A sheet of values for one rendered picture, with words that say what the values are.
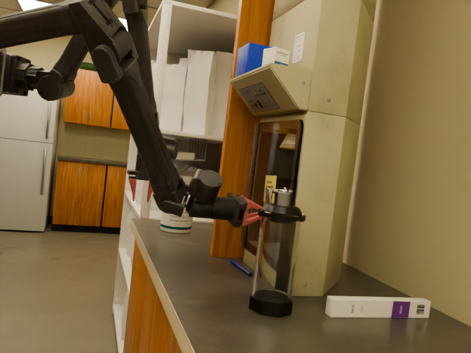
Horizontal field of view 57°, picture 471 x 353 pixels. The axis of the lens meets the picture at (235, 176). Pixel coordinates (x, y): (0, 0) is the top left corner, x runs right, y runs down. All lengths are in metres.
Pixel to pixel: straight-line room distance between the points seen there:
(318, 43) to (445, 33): 0.45
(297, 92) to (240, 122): 0.38
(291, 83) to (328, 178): 0.26
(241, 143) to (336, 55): 0.45
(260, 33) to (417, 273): 0.88
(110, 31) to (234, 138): 0.66
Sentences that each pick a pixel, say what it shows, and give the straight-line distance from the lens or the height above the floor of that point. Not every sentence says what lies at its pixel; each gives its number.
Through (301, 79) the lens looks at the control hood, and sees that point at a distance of 1.09.
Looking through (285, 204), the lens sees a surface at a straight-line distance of 0.97.
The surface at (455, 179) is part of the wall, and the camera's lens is 1.30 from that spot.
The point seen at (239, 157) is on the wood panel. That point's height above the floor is 1.27.
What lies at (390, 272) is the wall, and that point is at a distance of 1.48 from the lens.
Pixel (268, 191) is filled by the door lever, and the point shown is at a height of 1.20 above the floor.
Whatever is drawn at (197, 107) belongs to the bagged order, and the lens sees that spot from 2.32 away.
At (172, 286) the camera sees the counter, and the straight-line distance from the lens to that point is 1.11.
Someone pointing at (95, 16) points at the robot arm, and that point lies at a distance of 0.86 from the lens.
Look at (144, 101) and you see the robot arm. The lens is 0.92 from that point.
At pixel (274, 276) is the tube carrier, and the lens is 0.97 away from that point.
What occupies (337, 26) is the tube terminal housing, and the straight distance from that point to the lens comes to 1.16.
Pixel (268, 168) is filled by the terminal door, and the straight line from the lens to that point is 1.24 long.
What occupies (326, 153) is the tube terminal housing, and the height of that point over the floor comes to 1.31.
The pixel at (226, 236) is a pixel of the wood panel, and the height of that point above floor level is 1.01.
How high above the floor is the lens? 1.28
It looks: 3 degrees down
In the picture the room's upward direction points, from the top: 7 degrees clockwise
